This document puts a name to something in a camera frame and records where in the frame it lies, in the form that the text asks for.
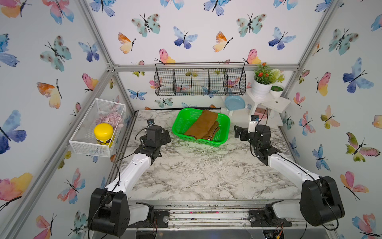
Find white mesh wall basket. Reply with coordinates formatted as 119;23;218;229
69;99;126;157

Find pink dustpan brush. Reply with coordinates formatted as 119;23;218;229
254;107;268;120

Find brown long pants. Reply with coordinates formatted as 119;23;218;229
185;110;220;141

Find black wire wall basket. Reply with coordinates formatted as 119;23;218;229
154;62;247;98

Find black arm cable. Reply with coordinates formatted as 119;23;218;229
87;126;159;239
249;108;341;239

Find yellow lidded jar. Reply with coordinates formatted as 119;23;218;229
94;123;114;147

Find white potted flower plant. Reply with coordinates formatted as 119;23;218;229
251;62;285;99

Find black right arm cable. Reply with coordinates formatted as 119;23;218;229
249;108;341;239

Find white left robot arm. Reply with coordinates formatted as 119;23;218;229
88;119;171;237

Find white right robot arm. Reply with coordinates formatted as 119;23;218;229
234;124;345;227

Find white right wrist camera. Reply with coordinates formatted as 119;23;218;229
248;115;260;133

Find pink shells bag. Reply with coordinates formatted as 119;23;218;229
100;112;123;129

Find light blue round plate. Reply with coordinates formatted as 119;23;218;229
224;96;246;111

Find green plastic basket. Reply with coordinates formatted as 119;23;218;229
172;108;231;147

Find small white pot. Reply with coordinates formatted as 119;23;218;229
270;85;284;99

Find metal base rail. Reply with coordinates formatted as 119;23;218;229
89;199;339;239

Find white step shelf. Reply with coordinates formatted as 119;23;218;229
220;90;291;127

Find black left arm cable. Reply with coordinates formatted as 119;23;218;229
87;126;159;239

